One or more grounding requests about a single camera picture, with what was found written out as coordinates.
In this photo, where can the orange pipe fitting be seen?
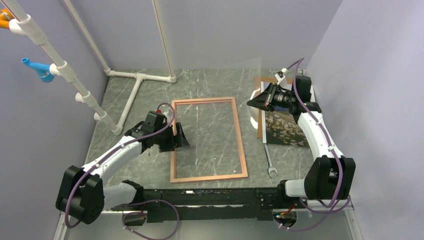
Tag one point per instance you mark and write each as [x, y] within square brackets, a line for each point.
[5, 17]

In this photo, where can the white PVC pipe stand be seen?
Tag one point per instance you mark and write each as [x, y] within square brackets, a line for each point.
[24, 24]

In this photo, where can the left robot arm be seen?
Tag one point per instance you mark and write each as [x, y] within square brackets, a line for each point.
[83, 193]

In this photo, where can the silver wrench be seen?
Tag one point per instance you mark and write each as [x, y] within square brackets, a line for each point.
[270, 167]

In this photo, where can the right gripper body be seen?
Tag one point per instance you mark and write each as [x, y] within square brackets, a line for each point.
[280, 99]

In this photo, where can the aluminium rail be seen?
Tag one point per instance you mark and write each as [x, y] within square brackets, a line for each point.
[131, 218]

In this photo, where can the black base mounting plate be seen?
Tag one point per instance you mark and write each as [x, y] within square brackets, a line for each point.
[258, 203]

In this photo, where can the landscape photo print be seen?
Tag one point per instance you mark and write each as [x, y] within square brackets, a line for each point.
[281, 129]

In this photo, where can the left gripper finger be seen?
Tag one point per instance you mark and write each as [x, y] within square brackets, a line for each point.
[168, 146]
[180, 138]

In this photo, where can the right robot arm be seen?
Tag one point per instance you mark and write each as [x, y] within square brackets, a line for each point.
[331, 174]

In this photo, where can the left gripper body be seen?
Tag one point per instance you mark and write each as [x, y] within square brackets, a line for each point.
[166, 137]

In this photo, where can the wooden picture frame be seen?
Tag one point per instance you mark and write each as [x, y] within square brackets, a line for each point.
[240, 147]

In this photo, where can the blue pipe fitting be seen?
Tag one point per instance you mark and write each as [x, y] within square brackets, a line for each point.
[42, 70]

